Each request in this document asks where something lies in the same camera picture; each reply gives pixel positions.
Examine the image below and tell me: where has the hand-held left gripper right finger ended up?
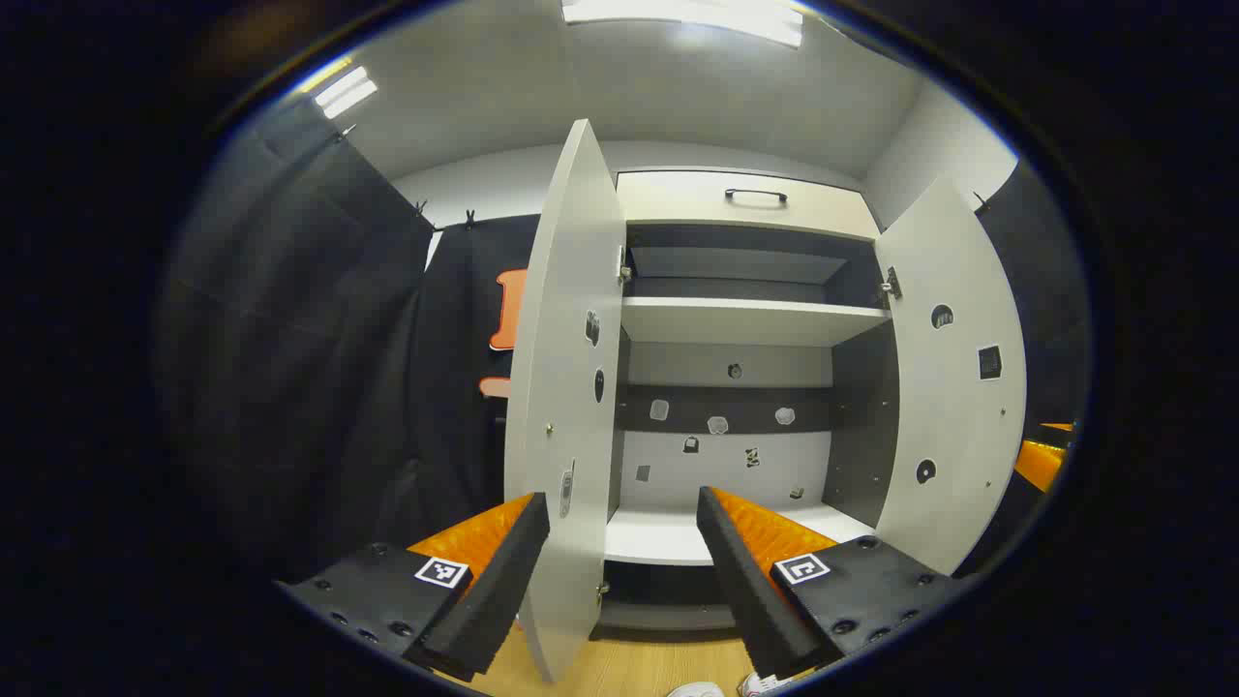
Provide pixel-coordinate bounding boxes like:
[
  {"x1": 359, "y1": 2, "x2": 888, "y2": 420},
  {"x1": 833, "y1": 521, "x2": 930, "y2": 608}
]
[{"x1": 697, "y1": 486, "x2": 979, "y2": 681}]

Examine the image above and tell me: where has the white cabinet drawer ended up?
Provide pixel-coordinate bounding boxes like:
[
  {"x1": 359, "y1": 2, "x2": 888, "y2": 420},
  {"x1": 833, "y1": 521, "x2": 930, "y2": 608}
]
[{"x1": 617, "y1": 170, "x2": 880, "y2": 241}]

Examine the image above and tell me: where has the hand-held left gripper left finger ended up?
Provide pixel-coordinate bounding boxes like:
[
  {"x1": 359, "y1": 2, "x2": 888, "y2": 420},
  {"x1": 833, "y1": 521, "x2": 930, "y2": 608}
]
[{"x1": 276, "y1": 492, "x2": 551, "y2": 683}]

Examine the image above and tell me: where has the black backdrop cloth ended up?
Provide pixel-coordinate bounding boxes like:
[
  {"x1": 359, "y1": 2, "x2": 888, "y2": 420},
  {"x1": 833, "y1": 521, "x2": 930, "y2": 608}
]
[
  {"x1": 973, "y1": 160, "x2": 1095, "y2": 572},
  {"x1": 160, "y1": 97, "x2": 543, "y2": 582}
]

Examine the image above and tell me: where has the white shoe cabinet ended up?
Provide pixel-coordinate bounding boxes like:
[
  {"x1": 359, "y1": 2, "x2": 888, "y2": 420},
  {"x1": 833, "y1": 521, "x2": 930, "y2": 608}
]
[{"x1": 600, "y1": 169, "x2": 896, "y2": 640}]

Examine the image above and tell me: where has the ceiling light panel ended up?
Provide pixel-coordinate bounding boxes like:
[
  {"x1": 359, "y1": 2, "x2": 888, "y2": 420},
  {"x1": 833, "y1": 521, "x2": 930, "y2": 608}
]
[
  {"x1": 561, "y1": 0, "x2": 804, "y2": 47},
  {"x1": 312, "y1": 64, "x2": 378, "y2": 119}
]

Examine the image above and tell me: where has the white shoe cabinet door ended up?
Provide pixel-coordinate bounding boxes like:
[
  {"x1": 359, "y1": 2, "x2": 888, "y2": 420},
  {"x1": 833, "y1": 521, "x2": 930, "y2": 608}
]
[
  {"x1": 873, "y1": 174, "x2": 1029, "y2": 577},
  {"x1": 503, "y1": 118, "x2": 628, "y2": 683}
]

